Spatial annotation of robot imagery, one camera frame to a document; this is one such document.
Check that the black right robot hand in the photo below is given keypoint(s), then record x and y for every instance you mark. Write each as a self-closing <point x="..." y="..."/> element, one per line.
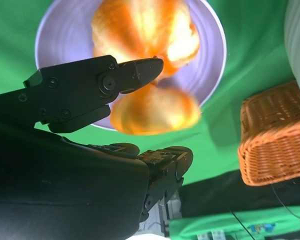
<point x="52" y="180"/>

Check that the white orange striped bread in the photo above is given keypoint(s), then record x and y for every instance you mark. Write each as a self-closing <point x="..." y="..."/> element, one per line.
<point x="140" y="30"/>

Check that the lilac plate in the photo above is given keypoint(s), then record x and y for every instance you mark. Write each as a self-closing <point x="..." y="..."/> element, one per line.
<point x="62" y="37"/>

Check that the orange wicker basket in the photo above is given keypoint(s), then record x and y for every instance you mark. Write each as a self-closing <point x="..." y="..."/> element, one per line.
<point x="272" y="145"/>

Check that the black backdrop curtain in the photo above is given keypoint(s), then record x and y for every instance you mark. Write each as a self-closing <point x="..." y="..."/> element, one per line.
<point x="215" y="192"/>

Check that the green tablecloth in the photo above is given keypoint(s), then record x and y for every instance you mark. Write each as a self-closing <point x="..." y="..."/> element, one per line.
<point x="252" y="50"/>

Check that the grey metal frame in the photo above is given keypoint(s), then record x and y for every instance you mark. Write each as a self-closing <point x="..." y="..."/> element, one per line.
<point x="170" y="210"/>

